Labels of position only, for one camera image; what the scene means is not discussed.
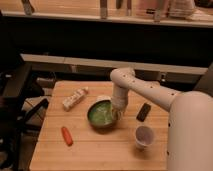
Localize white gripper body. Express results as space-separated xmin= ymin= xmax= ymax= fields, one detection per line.
xmin=111 ymin=87 xmax=129 ymax=115

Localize green ceramic bowl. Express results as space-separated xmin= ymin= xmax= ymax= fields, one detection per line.
xmin=87 ymin=100 xmax=120 ymax=129

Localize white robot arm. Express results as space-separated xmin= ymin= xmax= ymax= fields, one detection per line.
xmin=110 ymin=68 xmax=213 ymax=171

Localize white folded napkin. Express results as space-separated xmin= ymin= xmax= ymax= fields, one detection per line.
xmin=96 ymin=95 xmax=111 ymax=102

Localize black rectangular block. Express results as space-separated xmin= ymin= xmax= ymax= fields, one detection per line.
xmin=137 ymin=103 xmax=151 ymax=122

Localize white paper cup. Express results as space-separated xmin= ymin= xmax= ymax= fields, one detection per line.
xmin=135 ymin=126 xmax=154 ymax=149

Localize white milk carton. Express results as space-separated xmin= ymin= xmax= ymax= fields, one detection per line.
xmin=62 ymin=87 xmax=89 ymax=111

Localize orange carrot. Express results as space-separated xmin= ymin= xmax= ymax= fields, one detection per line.
xmin=61 ymin=127 xmax=73 ymax=146

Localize black chair at left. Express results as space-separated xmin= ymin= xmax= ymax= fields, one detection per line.
xmin=0 ymin=9 xmax=50 ymax=171

